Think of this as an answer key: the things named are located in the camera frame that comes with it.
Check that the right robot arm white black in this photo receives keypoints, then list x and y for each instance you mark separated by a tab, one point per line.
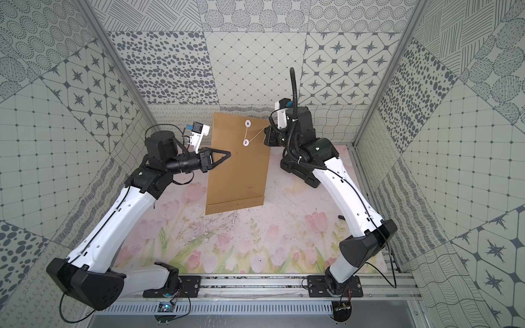
316	161

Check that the brown kraft file bag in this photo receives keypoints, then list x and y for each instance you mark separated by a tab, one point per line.
240	181

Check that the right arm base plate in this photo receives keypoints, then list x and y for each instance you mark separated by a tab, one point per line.
324	286

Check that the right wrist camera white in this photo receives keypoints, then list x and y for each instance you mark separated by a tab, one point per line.
281	112

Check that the pink floral table mat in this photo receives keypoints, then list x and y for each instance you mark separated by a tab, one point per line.
297	230

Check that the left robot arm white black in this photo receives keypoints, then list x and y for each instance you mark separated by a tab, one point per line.
86	274

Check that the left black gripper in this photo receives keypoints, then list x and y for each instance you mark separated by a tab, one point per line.
205	160

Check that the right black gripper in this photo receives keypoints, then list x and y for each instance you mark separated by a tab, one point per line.
271	132

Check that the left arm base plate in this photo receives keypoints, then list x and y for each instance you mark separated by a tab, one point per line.
188	285

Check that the aluminium mounting rail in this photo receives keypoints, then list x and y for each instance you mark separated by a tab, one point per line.
366	286

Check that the black plastic tool case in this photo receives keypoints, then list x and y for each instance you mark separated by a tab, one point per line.
305	174

